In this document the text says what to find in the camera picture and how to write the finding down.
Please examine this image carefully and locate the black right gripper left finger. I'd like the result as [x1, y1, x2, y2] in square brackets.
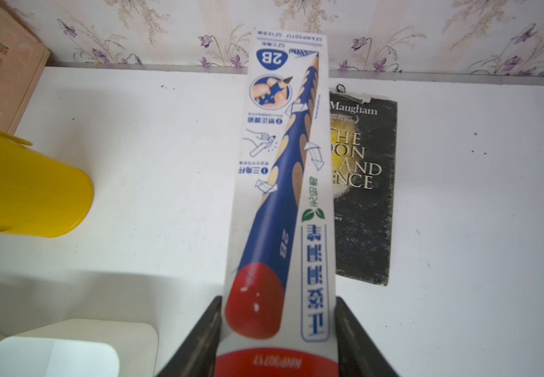
[157, 295, 223, 377]

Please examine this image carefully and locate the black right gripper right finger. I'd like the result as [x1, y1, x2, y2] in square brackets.
[335, 297, 399, 377]

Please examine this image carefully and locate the white blue pencil box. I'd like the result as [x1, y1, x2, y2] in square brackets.
[214, 30, 339, 376]

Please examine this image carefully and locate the white tissue box lid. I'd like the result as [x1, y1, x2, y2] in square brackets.
[0, 319, 158, 376]

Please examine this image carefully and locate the black paperback book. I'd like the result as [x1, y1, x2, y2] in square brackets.
[330, 91, 397, 286]

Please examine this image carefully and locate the yellow metal pencil bucket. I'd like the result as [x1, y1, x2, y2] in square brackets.
[0, 131, 94, 238]

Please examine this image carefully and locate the beige plastic desk organizer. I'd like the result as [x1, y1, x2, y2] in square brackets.
[0, 7, 50, 134]

